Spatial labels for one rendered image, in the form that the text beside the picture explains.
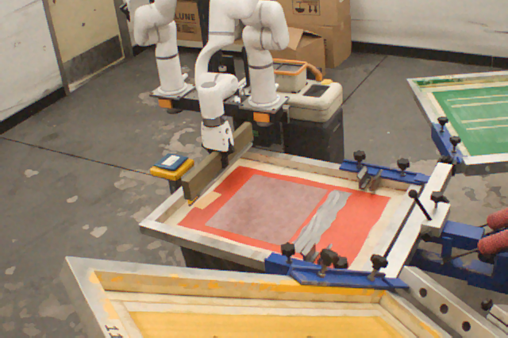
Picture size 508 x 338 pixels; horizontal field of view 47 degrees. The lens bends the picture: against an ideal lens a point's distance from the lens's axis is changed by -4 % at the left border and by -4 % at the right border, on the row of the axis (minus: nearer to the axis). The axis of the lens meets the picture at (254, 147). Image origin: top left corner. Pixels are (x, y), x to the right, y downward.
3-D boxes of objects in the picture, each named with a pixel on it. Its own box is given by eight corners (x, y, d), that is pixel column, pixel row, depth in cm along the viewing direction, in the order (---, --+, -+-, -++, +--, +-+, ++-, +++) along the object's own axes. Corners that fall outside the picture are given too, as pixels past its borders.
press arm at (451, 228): (421, 240, 176) (421, 227, 174) (426, 228, 181) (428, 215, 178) (479, 253, 168) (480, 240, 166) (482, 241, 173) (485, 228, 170)
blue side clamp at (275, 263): (265, 277, 177) (263, 259, 174) (273, 266, 181) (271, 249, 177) (360, 305, 163) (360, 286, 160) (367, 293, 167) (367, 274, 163)
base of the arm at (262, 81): (260, 90, 247) (256, 54, 240) (288, 93, 242) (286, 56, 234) (242, 105, 236) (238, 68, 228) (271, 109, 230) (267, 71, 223)
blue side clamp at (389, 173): (339, 182, 218) (338, 165, 215) (344, 174, 222) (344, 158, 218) (419, 197, 204) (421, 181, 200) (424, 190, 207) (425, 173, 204)
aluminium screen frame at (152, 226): (140, 233, 200) (138, 224, 198) (231, 151, 243) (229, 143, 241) (363, 300, 163) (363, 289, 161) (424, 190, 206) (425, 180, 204)
